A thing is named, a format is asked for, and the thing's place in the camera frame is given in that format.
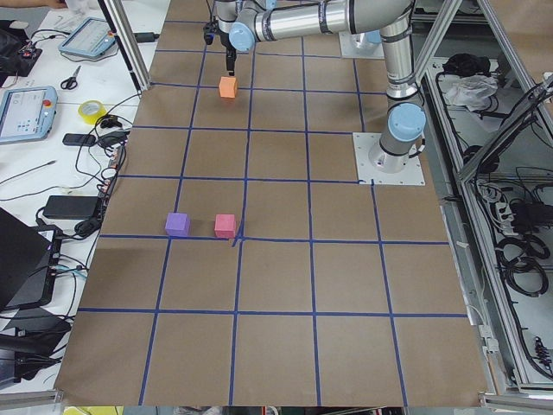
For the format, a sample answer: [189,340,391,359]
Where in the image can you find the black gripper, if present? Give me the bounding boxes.
[216,17,237,76]

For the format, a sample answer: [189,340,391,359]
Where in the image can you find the orange foam cube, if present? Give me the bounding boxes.
[219,76,238,99]

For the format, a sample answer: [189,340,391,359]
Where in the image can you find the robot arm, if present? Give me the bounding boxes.
[345,1,427,174]
[204,1,412,76]

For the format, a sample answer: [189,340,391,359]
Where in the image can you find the upper teach pendant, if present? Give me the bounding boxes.
[58,17,116,60]

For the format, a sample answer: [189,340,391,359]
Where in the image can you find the teach pendant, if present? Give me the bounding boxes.
[1,86,58,144]
[58,17,116,60]

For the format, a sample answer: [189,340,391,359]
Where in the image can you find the yellow tape roll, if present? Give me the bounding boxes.
[78,99,107,125]

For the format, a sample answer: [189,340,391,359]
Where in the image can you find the pink foam cube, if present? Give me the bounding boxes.
[214,214,237,239]

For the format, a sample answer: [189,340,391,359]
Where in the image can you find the purple foam cube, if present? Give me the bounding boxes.
[165,212,191,237]

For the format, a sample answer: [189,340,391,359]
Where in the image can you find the lower teach pendant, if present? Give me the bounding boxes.
[1,86,58,144]

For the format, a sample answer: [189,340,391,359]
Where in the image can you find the black power adapter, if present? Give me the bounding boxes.
[42,195,99,220]

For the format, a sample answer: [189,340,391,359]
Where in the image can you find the white crumpled cloth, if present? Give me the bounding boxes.
[444,75,498,112]

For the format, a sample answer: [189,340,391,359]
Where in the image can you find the black laptop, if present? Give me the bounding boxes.
[1,209,61,311]

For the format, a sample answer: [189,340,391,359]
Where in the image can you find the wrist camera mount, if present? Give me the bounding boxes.
[203,22,218,46]

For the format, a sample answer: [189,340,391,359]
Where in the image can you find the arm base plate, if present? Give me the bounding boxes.
[339,30,384,60]
[353,132,425,186]

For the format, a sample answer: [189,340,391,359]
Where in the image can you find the aluminium frame post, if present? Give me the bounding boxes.
[99,0,150,93]

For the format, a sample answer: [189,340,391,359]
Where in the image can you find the black handled scissors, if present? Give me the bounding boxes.
[60,66,81,91]

